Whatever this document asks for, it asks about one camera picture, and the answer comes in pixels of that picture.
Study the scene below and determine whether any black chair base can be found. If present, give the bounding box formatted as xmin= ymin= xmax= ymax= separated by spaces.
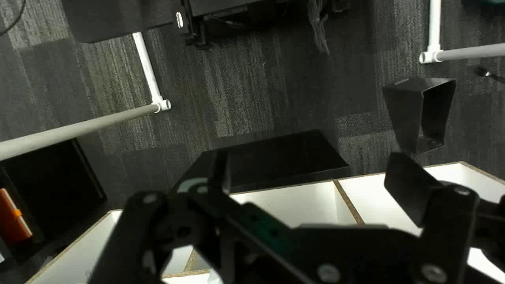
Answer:
xmin=181 ymin=0 xmax=296 ymax=52

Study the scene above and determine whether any black trash bin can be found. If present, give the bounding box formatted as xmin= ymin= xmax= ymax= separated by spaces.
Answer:
xmin=380 ymin=76 xmax=457 ymax=155

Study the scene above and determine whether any orange bar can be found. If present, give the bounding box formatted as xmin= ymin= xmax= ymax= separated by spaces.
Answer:
xmin=0 ymin=188 xmax=34 ymax=246

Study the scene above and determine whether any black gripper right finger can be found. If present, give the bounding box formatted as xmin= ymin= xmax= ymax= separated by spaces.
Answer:
xmin=383 ymin=152 xmax=505 ymax=284

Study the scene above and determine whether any thin white PVC floor pipe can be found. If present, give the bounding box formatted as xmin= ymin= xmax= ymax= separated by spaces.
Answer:
xmin=427 ymin=0 xmax=445 ymax=54
xmin=131 ymin=30 xmax=167 ymax=108

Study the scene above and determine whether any black cabinet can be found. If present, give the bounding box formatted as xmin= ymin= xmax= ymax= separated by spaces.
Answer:
xmin=0 ymin=139 xmax=110 ymax=267

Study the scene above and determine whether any black flat box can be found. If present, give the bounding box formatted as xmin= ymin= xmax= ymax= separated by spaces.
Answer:
xmin=199 ymin=130 xmax=352 ymax=194

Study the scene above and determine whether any white table frame bar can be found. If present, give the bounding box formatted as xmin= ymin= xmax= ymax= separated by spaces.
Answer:
xmin=0 ymin=100 xmax=173 ymax=163

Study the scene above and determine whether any thick white PVC pole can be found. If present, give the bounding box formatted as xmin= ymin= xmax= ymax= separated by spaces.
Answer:
xmin=418 ymin=41 xmax=505 ymax=67

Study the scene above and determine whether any white shelf unit table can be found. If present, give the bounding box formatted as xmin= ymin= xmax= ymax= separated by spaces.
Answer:
xmin=25 ymin=160 xmax=505 ymax=284

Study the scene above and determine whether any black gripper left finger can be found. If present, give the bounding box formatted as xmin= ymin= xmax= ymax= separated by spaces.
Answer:
xmin=90 ymin=149 xmax=298 ymax=284

